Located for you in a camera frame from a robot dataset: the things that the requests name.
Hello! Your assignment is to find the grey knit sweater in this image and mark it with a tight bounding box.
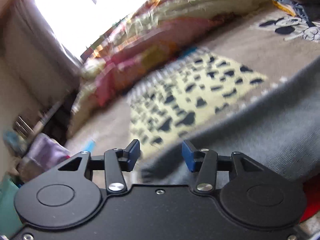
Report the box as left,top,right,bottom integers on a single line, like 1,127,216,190
139,57,320,188

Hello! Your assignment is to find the lavender folded garment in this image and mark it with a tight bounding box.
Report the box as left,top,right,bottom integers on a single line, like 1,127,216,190
18,133,69,183

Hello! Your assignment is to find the Mickey Mouse plush blanket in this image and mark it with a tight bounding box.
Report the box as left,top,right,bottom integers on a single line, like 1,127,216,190
66,7,319,158

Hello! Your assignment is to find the pink floral quilt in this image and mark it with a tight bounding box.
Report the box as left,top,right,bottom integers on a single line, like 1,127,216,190
67,0,266,137

